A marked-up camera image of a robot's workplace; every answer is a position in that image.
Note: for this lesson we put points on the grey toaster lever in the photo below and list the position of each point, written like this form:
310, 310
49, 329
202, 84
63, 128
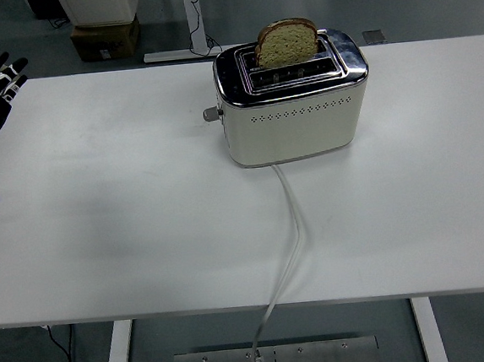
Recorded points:
211, 115

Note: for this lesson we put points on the cream and chrome toaster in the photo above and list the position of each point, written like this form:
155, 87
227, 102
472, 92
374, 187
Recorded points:
292, 130

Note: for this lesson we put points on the black box on floor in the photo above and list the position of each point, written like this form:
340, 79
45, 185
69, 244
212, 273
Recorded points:
46, 5

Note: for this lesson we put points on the brown cardboard box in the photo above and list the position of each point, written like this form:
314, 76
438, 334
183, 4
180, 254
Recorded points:
104, 40

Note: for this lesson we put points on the white appliance housing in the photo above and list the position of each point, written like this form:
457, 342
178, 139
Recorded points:
99, 5

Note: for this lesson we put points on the white table leg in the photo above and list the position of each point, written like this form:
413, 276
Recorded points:
118, 357
430, 334

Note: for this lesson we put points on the brown bread slice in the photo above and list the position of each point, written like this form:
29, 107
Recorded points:
287, 45

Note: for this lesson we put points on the grey floor socket plate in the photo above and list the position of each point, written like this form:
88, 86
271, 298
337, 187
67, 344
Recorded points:
374, 37

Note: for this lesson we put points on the white desk leg frame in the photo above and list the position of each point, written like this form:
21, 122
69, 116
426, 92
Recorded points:
193, 16

